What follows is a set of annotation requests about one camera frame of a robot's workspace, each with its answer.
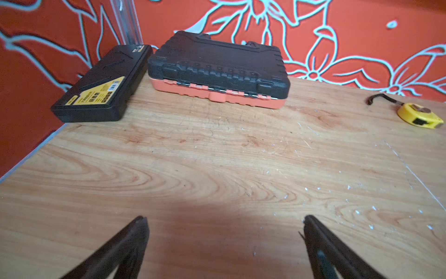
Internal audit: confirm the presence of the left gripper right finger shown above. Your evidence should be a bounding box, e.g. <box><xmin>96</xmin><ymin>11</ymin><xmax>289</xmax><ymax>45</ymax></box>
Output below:
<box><xmin>301</xmin><ymin>215</ymin><xmax>384</xmax><ymax>279</ymax></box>

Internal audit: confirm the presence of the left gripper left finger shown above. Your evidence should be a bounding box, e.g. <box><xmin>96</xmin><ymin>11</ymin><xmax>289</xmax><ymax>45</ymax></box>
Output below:
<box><xmin>63</xmin><ymin>216</ymin><xmax>150</xmax><ymax>279</ymax></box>

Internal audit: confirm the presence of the black box yellow label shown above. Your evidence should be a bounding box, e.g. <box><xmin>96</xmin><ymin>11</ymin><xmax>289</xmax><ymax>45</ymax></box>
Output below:
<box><xmin>51</xmin><ymin>45</ymin><xmax>153</xmax><ymax>123</ymax></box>

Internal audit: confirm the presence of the yellow tape measure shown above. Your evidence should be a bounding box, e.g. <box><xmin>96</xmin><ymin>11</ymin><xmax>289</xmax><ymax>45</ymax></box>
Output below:
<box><xmin>365</xmin><ymin>94</ymin><xmax>444</xmax><ymax>129</ymax></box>

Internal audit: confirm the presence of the black tool case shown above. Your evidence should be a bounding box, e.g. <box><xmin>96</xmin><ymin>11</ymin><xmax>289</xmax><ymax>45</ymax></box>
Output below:
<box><xmin>148</xmin><ymin>31</ymin><xmax>290</xmax><ymax>109</ymax></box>

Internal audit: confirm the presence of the aluminium frame post left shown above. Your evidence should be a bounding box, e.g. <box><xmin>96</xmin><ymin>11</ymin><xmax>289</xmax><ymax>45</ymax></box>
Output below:
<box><xmin>110</xmin><ymin>0</ymin><xmax>143</xmax><ymax>45</ymax></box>

